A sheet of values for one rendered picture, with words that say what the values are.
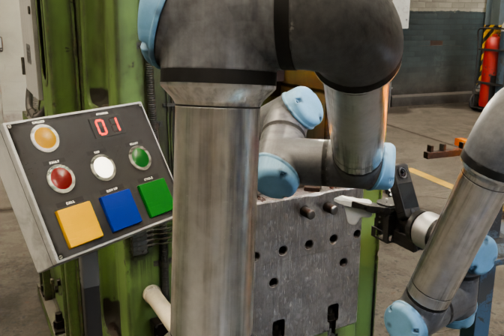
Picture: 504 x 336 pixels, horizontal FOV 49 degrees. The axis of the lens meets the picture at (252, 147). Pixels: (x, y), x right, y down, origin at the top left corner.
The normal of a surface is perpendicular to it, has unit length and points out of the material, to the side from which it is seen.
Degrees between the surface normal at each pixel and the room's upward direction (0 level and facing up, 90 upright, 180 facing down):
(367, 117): 137
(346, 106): 142
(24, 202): 90
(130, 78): 90
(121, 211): 60
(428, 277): 92
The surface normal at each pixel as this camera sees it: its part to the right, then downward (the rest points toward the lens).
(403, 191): 0.46, -0.29
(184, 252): -0.58, 0.06
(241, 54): 0.39, 0.11
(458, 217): -0.73, 0.18
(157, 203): 0.69, -0.36
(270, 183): -0.19, 0.74
